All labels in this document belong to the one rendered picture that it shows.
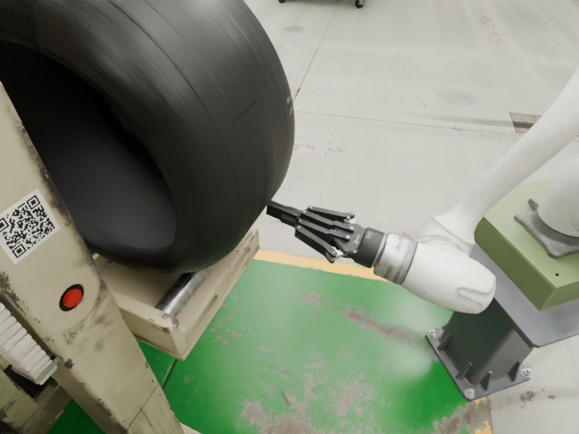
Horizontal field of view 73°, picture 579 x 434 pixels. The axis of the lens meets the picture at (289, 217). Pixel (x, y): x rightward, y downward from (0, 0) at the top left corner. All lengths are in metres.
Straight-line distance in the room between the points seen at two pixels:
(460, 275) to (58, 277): 0.65
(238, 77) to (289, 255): 1.58
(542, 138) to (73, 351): 0.86
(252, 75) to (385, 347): 1.44
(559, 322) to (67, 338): 1.18
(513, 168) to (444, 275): 0.23
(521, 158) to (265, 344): 1.33
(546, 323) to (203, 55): 1.09
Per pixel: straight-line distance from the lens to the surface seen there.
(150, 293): 1.01
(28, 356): 0.74
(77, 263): 0.70
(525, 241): 1.32
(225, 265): 0.94
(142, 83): 0.54
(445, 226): 0.87
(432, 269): 0.73
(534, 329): 1.26
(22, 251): 0.63
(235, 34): 0.65
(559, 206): 1.27
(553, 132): 0.77
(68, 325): 0.75
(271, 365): 1.76
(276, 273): 2.02
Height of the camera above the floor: 1.58
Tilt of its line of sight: 43 degrees down
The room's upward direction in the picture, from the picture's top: straight up
